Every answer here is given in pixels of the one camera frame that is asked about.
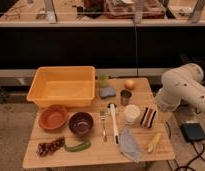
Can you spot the purple bowl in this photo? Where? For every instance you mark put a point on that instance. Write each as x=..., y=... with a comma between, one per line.
x=81, y=123

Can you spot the grey-blue towel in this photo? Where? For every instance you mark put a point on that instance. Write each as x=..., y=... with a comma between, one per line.
x=128, y=146

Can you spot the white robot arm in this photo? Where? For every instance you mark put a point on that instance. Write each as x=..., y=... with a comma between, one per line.
x=182, y=83

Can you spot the orange-brown bowl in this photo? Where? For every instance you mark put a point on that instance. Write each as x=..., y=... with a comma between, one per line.
x=53, y=117

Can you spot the green cup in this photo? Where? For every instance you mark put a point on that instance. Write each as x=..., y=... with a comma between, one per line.
x=103, y=80

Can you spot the dark metal cup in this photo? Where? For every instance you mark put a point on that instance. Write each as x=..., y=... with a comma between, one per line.
x=125, y=97

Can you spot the metal fork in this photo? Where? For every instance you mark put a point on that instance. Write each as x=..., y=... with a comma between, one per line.
x=102, y=117

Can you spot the orange fruit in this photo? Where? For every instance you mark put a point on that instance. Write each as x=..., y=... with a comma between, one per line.
x=129, y=84

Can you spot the yellow plastic tub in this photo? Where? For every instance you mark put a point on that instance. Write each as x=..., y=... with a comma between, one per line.
x=71, y=86

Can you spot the white plastic cup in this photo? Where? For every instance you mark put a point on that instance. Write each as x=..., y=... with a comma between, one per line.
x=132, y=113

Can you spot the green chili pepper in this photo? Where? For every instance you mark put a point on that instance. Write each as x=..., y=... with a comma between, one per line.
x=82, y=146

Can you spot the dark red grape bunch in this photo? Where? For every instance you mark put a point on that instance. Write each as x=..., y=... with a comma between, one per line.
x=45, y=149

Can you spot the black foot pedal box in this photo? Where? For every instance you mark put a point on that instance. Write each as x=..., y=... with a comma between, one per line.
x=192, y=132

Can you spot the white-handled brush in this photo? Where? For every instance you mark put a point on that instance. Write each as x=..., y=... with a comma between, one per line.
x=112, y=111

